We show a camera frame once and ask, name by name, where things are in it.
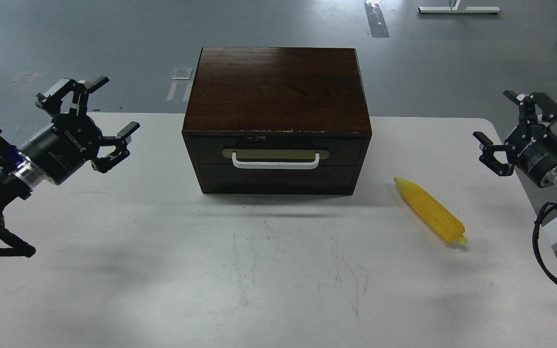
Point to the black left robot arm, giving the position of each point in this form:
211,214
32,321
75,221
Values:
18,179

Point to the yellow plastic corn cob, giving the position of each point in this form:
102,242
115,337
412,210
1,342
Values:
431,211

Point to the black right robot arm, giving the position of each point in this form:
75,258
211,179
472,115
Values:
544,211

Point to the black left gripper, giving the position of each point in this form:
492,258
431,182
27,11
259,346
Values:
63,146

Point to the white table leg base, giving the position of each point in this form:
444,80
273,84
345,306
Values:
459,7

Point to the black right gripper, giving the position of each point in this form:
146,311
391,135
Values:
530,147

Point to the wooden drawer with white handle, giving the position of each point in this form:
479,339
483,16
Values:
218,150

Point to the dark wooden drawer cabinet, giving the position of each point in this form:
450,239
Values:
278,91

